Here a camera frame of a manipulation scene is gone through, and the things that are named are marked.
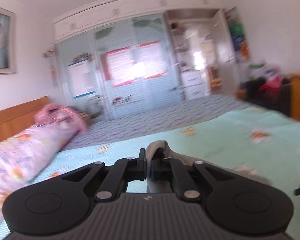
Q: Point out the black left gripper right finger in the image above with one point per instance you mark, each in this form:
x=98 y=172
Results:
x=190 y=183

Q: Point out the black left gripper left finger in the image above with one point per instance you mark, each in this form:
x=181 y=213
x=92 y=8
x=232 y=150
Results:
x=106 y=183

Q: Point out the grey t-shirt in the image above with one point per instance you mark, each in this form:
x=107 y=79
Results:
x=161 y=149

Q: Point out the black chair with clothes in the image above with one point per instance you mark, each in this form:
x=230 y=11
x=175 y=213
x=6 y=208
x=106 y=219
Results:
x=267 y=87

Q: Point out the mint green quilted blanket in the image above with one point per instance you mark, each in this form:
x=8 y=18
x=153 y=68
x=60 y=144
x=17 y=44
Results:
x=264 y=142

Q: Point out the frog and heart bedsheet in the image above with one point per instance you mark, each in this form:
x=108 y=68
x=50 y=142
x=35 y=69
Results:
x=165 y=119

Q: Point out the pink patterned cloth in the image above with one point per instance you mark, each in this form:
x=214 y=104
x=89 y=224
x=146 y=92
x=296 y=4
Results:
x=64 y=116

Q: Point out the pink floral rolled duvet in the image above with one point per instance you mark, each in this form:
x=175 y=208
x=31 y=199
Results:
x=24 y=155

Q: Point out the white drawer shelf unit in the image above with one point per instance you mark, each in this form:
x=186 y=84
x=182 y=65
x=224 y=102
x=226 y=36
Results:
x=189 y=29

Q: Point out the small wooden chair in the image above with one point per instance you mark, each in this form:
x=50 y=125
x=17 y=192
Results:
x=214 y=80

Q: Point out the wooden headboard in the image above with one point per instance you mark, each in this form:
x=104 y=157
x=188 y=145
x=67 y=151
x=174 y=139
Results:
x=18 y=118

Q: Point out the blue sliding door wardrobe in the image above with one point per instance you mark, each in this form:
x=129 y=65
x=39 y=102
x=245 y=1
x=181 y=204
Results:
x=130 y=43

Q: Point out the white room door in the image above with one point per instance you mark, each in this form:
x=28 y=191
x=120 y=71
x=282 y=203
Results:
x=225 y=54

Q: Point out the hanging bags on wall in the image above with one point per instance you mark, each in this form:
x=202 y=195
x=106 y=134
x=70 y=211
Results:
x=237 y=33

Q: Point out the framed wall picture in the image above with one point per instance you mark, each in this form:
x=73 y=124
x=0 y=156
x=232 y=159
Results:
x=7 y=42

